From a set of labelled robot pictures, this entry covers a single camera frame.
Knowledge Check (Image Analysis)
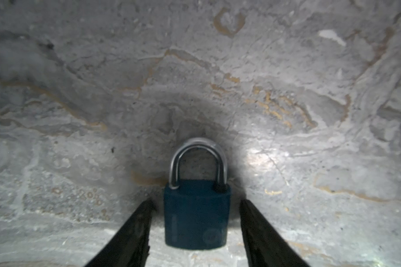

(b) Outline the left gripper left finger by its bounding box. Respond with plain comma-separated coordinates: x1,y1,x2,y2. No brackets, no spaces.
86,199,155,267

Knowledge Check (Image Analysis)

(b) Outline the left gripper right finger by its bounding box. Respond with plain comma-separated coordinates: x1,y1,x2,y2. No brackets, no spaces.
239,199,309,267

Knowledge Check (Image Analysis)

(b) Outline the blue padlock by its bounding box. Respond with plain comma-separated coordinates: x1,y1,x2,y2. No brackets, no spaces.
164,138,232,250

